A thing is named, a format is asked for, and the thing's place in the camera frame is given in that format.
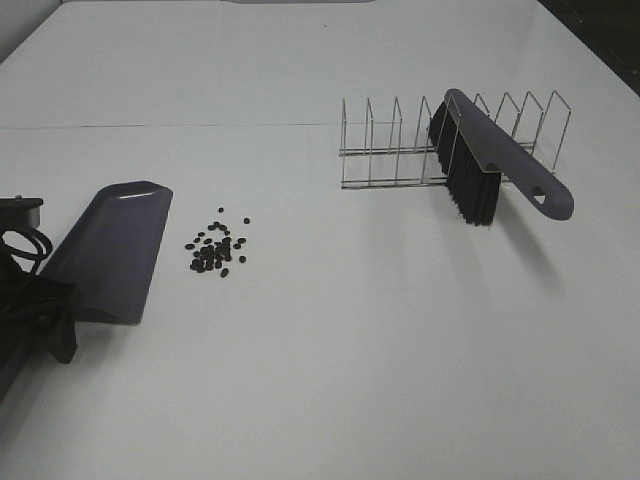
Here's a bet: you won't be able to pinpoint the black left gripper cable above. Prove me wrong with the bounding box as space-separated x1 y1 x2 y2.
0 227 54 276

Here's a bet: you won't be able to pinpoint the pile of coffee beans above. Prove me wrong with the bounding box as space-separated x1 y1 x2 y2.
184 205 251 279

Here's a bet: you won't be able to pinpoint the grey brush black bristles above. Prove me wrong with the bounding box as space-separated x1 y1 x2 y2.
428 88 574 226

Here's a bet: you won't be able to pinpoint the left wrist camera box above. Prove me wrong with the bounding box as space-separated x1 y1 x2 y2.
0 196 44 230

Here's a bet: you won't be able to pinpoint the grey plastic dustpan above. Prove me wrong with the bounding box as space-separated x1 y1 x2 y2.
0 180 175 401

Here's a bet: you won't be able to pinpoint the chrome wire dish rack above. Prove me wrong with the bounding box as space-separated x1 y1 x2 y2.
338 90 573 190

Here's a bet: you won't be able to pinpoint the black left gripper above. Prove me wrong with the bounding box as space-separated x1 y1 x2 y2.
1 276 77 364

